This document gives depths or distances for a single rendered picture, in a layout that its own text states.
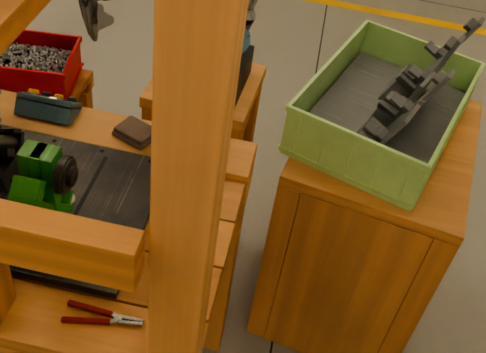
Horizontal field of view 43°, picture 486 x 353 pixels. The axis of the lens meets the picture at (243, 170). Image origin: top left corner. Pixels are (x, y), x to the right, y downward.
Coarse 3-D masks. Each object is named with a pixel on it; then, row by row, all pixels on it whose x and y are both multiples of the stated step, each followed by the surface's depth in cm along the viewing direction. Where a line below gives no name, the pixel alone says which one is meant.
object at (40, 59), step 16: (32, 32) 188; (16, 48) 188; (32, 48) 188; (48, 48) 189; (64, 48) 191; (0, 64) 180; (16, 64) 180; (32, 64) 181; (48, 64) 182; (64, 64) 184; (80, 64) 194; (0, 80) 176; (16, 80) 176; (32, 80) 176; (48, 80) 175; (64, 80) 176; (64, 96) 179
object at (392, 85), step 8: (472, 24) 180; (480, 24) 178; (472, 32) 180; (464, 40) 183; (408, 64) 197; (432, 64) 193; (400, 72) 197; (392, 80) 199; (392, 88) 191; (400, 88) 190; (416, 88) 188; (384, 96) 194; (408, 96) 191
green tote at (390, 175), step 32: (384, 32) 208; (416, 64) 209; (448, 64) 203; (480, 64) 198; (320, 96) 194; (288, 128) 173; (320, 128) 167; (448, 128) 169; (320, 160) 174; (352, 160) 168; (384, 160) 163; (416, 160) 158; (384, 192) 169; (416, 192) 163
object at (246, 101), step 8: (256, 64) 202; (256, 72) 198; (264, 72) 199; (152, 80) 188; (248, 80) 194; (256, 80) 195; (152, 88) 185; (248, 88) 191; (256, 88) 192; (144, 96) 182; (240, 96) 188; (248, 96) 188; (256, 96) 194; (144, 104) 183; (240, 104) 185; (248, 104) 185; (240, 112) 182; (248, 112) 183; (240, 120) 179; (232, 128) 181; (240, 128) 180
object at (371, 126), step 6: (396, 96) 168; (396, 102) 167; (402, 102) 167; (408, 102) 164; (402, 108) 166; (408, 108) 164; (372, 120) 167; (366, 126) 167; (372, 126) 167; (378, 126) 167; (372, 132) 167; (378, 132) 164; (384, 132) 164; (378, 138) 166
